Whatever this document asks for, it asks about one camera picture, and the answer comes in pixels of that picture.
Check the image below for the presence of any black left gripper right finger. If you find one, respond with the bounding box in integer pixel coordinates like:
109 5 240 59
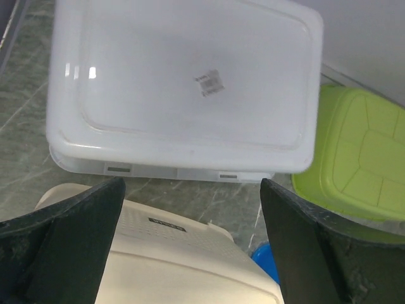
260 179 404 304

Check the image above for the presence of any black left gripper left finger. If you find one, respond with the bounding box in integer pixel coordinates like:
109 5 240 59
1 177 126 303

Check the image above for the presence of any blue plastic tub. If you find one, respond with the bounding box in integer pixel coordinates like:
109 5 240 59
251 242 280 284

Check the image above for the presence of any cream perforated laundry basket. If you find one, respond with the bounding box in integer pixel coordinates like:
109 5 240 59
33 182 285 304

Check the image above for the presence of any green plastic tray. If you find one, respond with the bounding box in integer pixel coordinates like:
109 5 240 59
292 85 404 220

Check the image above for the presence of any large white plastic tub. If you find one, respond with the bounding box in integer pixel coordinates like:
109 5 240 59
46 1 323 182

